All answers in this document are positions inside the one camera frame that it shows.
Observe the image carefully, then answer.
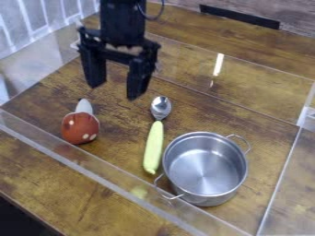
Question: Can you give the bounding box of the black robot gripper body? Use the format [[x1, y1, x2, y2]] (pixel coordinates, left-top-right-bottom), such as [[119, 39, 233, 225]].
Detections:
[[76, 0, 163, 65]]

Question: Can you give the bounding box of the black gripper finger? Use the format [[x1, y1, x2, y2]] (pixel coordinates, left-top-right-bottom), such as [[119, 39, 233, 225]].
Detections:
[[79, 44, 106, 88], [126, 54, 159, 101]]

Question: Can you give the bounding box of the red toy mushroom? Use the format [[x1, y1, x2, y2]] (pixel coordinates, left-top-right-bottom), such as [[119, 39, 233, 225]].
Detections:
[[60, 99, 100, 145]]

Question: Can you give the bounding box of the black bar on table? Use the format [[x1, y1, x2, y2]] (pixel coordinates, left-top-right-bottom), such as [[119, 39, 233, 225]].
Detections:
[[199, 5, 281, 30]]

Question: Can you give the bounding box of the stainless steel pot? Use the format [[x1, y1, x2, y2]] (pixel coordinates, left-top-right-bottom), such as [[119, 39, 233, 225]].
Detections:
[[154, 132, 251, 207]]

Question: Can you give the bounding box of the clear acrylic front barrier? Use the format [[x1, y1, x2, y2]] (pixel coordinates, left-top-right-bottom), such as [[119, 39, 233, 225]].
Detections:
[[0, 109, 251, 236]]

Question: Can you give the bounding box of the clear acrylic barrier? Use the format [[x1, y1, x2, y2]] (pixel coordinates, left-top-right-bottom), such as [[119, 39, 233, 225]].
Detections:
[[0, 109, 251, 236], [258, 82, 315, 236]]

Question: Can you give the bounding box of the clear acrylic right barrier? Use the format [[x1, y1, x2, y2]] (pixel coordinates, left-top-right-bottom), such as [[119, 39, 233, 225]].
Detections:
[[258, 82, 315, 236]]

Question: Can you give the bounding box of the clear acrylic triangle bracket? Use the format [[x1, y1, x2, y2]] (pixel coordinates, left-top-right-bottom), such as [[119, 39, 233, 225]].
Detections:
[[71, 42, 79, 51]]

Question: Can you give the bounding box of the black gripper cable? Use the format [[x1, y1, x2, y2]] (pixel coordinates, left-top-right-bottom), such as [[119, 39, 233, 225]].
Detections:
[[137, 0, 166, 22]]

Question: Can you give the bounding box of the green handled metal spoon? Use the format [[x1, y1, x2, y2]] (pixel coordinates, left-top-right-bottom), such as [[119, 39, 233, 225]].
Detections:
[[143, 96, 173, 174]]

